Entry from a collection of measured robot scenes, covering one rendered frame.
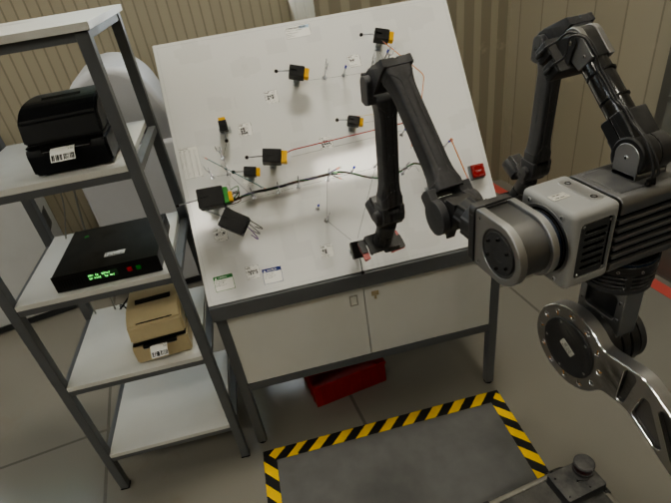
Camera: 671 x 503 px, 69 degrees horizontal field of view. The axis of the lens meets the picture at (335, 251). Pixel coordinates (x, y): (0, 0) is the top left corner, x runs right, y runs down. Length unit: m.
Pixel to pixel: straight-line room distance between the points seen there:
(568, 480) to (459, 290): 0.78
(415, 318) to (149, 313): 1.08
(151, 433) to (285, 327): 0.80
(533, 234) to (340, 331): 1.31
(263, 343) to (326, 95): 1.02
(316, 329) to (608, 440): 1.34
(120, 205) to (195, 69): 1.48
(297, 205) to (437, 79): 0.76
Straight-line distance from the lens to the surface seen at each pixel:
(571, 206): 0.89
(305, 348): 2.08
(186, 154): 1.94
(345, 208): 1.87
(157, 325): 1.99
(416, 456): 2.33
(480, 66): 4.01
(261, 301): 1.84
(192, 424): 2.35
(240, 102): 1.98
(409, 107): 1.11
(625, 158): 0.99
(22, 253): 3.66
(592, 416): 2.57
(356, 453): 2.36
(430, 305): 2.10
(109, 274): 1.81
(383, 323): 2.08
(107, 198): 3.31
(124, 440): 2.45
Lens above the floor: 1.95
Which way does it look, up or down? 33 degrees down
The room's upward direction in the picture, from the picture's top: 9 degrees counter-clockwise
